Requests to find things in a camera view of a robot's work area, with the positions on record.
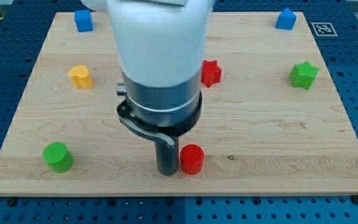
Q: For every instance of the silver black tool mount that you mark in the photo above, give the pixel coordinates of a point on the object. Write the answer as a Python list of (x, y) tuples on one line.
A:
[(160, 109)]

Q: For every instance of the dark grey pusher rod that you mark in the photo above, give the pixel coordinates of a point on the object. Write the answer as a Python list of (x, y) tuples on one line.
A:
[(167, 154)]

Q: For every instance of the red cylinder block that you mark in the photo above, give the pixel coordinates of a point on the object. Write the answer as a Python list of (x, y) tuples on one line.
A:
[(191, 159)]

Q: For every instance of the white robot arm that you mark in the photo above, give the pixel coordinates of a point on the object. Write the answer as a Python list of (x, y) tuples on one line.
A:
[(160, 45)]

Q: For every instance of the red star block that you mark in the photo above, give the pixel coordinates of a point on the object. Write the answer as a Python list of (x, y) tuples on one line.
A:
[(211, 73)]

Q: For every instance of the yellow heart block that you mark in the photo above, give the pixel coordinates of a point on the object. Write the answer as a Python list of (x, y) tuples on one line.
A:
[(80, 77)]

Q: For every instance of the wooden board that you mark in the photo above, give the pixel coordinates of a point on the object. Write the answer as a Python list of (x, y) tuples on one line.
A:
[(260, 135)]

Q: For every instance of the green cylinder block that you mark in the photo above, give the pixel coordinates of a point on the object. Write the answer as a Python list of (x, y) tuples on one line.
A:
[(58, 157)]

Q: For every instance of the blue cube block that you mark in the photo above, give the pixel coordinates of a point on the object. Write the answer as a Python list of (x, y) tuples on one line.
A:
[(83, 20)]

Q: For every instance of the green star block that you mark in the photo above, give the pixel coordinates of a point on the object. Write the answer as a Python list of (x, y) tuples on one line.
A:
[(303, 75)]

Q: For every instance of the blue house-shaped block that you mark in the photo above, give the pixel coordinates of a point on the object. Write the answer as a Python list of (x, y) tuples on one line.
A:
[(286, 20)]

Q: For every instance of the fiducial marker tag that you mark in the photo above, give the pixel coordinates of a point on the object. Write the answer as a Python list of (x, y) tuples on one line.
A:
[(324, 29)]

